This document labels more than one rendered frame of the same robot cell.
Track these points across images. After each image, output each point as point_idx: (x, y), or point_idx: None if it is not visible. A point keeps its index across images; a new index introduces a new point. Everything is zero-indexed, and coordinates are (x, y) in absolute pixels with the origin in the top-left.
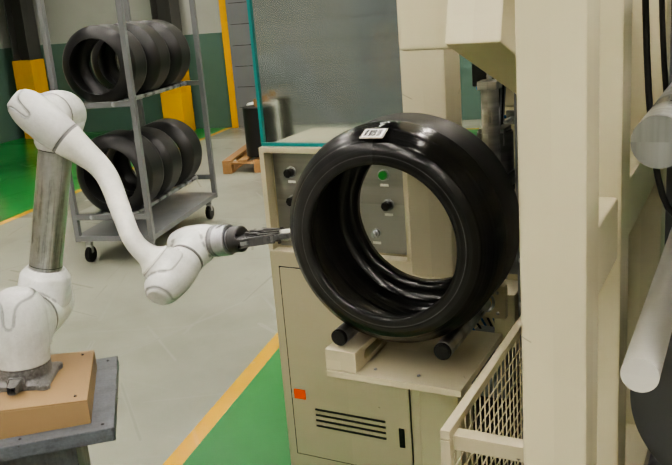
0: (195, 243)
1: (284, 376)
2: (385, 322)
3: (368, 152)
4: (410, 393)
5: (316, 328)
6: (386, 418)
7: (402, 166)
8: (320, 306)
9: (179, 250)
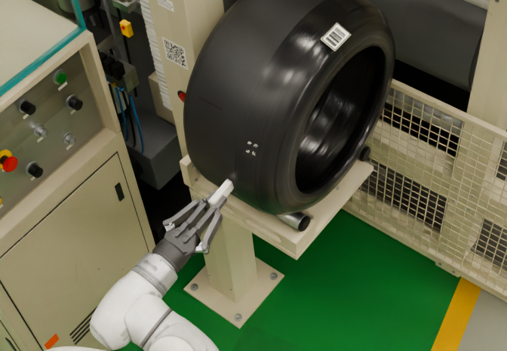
0: (160, 304)
1: (30, 347)
2: (342, 174)
3: (339, 56)
4: (142, 232)
5: (50, 275)
6: (130, 269)
7: (362, 45)
8: (49, 253)
9: (175, 324)
